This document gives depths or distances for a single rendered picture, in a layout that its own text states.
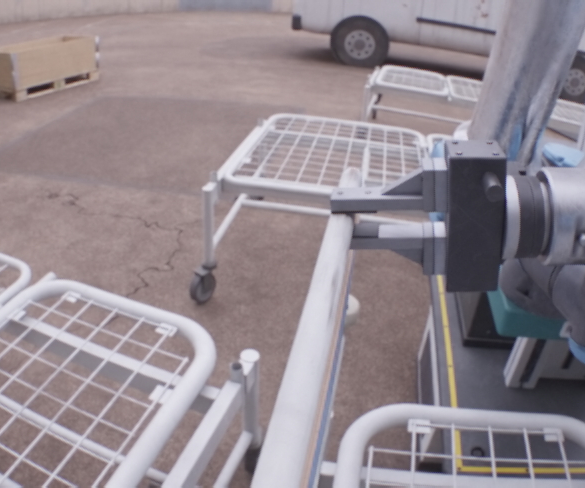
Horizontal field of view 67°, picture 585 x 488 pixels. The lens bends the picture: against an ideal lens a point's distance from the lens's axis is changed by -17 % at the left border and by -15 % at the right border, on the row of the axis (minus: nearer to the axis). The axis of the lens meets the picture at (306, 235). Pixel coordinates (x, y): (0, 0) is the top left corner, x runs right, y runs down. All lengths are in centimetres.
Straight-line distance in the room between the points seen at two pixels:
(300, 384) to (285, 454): 5
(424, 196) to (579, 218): 14
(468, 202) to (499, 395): 91
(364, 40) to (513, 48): 658
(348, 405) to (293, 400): 135
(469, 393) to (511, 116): 77
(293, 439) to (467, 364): 112
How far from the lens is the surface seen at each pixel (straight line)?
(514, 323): 93
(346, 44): 720
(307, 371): 28
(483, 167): 42
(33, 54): 581
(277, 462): 24
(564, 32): 64
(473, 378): 132
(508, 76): 67
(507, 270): 95
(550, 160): 86
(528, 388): 135
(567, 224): 44
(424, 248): 46
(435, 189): 44
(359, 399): 164
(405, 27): 729
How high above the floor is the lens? 118
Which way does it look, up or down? 29 degrees down
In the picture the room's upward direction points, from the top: 5 degrees clockwise
